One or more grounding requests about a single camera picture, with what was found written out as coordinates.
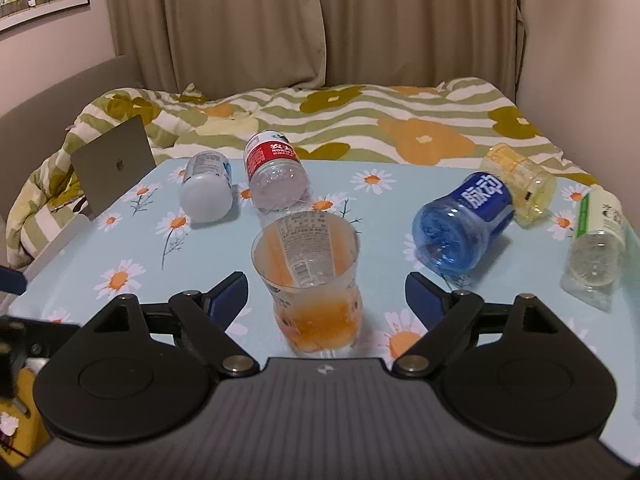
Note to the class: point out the grey sofa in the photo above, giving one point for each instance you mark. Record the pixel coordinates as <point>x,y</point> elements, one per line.
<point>45,100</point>

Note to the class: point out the blue plastic bottle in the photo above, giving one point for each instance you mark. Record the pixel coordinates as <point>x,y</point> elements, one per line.
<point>462,222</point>

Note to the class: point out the clear orange print plastic cup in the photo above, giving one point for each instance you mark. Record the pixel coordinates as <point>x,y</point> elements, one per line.
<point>306,280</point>

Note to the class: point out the striped floral blanket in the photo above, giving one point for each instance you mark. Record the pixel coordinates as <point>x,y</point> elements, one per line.
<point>370,120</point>

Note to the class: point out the daisy print blue tablecloth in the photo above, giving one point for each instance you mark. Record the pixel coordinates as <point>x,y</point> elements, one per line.
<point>390,240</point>

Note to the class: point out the beige curtain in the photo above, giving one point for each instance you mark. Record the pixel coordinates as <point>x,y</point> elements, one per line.
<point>310,25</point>

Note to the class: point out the clear bottle with red label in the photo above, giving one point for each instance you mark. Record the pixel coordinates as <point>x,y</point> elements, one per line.
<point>276,175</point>

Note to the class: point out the crumpled white tissue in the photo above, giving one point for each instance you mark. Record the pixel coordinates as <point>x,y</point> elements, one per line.
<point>8,424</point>

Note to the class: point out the clear bottle with green label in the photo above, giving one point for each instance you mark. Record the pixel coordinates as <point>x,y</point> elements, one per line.
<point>597,245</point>

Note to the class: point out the yellow clear plastic jar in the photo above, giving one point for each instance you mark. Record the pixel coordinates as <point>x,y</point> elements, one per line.
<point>525,180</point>

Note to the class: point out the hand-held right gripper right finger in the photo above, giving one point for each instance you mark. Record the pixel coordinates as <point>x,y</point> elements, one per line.
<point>419,294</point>

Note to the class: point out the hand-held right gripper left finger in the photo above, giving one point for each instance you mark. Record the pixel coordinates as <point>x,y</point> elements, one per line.
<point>233,294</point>

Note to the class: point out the grey laptop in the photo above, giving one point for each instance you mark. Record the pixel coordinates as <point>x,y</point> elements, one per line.
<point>114,166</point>

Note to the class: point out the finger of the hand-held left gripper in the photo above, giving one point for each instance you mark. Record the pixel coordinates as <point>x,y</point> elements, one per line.
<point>11,281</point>

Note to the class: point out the white plastic bottle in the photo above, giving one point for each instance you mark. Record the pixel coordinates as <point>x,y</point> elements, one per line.
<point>206,195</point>

